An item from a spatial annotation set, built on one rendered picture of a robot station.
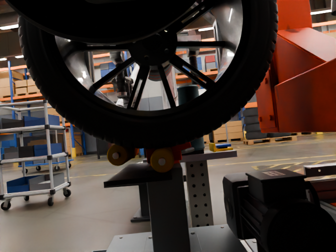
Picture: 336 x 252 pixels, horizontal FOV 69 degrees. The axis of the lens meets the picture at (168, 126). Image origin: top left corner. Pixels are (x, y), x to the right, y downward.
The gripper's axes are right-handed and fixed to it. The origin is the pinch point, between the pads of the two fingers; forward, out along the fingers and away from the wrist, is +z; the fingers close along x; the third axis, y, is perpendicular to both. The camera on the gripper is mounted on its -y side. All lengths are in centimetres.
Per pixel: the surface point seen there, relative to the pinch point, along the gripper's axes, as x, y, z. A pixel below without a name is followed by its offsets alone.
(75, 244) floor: 38, 83, -29
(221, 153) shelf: -42, 39, -2
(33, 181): 116, 60, -132
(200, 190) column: -31, 55, -5
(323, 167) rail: -71, 44, 24
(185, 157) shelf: -25.7, 38.8, -1.8
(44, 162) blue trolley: 259, 61, -437
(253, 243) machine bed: -49, 75, 9
